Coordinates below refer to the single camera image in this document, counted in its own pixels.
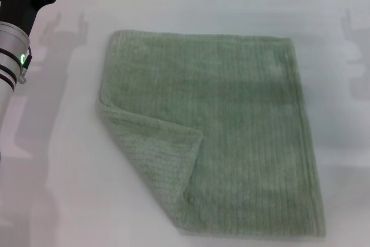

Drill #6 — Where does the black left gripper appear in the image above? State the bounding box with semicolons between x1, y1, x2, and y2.
0;0;59;35

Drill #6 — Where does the green ribbed towel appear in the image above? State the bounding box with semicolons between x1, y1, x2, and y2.
97;29;327;230

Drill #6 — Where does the left arm grey cable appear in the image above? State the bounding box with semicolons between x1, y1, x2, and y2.
18;45;32;83

